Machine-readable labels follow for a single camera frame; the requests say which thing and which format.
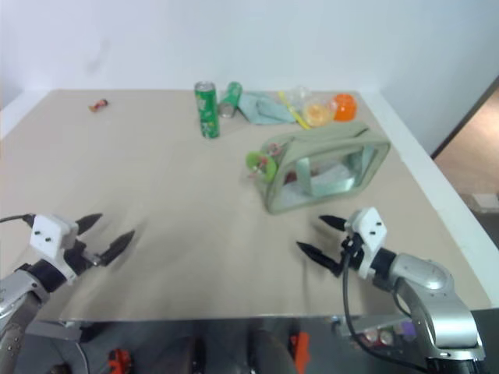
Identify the tall green soda can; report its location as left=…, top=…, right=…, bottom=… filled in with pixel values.
left=193, top=80, right=221, bottom=139

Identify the transparent green toiletry bag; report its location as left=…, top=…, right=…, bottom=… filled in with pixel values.
left=260, top=120, right=392, bottom=216

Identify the grey metal bracket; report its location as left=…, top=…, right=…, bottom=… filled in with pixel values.
left=25, top=318, right=97, bottom=374
left=330, top=312, right=415, bottom=348

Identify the crumpled clear plastic wrapper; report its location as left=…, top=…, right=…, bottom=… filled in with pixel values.
left=287, top=86, right=313, bottom=107

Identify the green fruit zipper charm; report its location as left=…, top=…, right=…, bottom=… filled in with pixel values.
left=244, top=142, right=279, bottom=184

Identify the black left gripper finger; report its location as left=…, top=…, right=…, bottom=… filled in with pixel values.
left=97, top=229, right=136, bottom=268
left=74, top=213, right=104, bottom=236

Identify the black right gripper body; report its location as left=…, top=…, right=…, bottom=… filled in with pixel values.
left=339, top=229, right=366, bottom=273

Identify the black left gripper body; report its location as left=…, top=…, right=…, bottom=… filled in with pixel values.
left=63, top=235, right=103, bottom=277

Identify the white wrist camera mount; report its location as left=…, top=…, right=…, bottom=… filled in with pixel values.
left=344, top=206, right=389, bottom=280
left=30, top=213, right=80, bottom=282

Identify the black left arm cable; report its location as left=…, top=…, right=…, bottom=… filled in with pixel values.
left=0, top=213, right=37, bottom=226

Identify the orange clamp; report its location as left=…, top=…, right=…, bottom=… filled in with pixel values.
left=108, top=348, right=132, bottom=374
left=289, top=330, right=311, bottom=370

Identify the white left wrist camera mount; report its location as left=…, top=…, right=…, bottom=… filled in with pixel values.
left=30, top=213, right=80, bottom=282

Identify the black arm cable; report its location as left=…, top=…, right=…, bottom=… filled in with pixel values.
left=342, top=252, right=432, bottom=373
left=0, top=213, right=37, bottom=226

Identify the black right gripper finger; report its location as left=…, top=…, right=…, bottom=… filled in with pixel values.
left=318, top=214, right=347, bottom=234
left=296, top=241, right=344, bottom=278

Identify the clear cup with yellow fruit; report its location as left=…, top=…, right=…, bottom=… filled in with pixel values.
left=303, top=101, right=334, bottom=128

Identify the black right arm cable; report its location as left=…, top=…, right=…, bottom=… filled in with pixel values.
left=342, top=252, right=432, bottom=373

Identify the orange plastic cup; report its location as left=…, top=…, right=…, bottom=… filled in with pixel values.
left=333, top=93, right=359, bottom=122

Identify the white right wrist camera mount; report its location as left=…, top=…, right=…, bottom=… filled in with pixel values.
left=344, top=206, right=389, bottom=280

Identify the grey box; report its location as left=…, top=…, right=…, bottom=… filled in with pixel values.
left=470, top=192, right=499, bottom=214

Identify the crushed green soda can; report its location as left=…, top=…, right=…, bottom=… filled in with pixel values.
left=218, top=80, right=244, bottom=119

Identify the teal cloth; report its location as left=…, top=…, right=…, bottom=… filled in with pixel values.
left=237, top=90, right=298, bottom=127

